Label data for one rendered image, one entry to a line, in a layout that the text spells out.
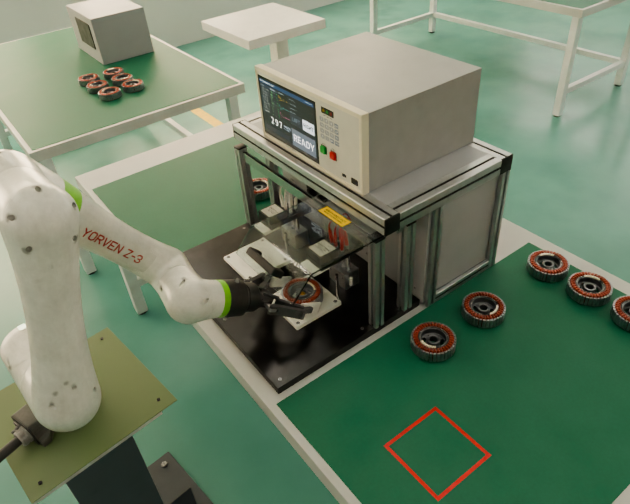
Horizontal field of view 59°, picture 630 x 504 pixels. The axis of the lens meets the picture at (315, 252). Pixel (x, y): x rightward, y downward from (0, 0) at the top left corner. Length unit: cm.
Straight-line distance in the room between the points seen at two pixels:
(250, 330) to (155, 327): 127
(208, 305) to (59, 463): 47
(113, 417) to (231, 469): 82
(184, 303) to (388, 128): 60
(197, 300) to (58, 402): 34
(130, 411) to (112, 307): 152
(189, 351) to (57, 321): 152
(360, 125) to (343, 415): 65
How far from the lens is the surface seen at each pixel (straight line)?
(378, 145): 131
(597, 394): 147
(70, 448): 144
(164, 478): 221
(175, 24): 636
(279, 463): 216
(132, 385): 150
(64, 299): 107
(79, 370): 118
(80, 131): 285
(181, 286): 130
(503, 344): 151
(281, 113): 152
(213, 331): 156
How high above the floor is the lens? 184
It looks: 38 degrees down
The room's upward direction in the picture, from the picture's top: 5 degrees counter-clockwise
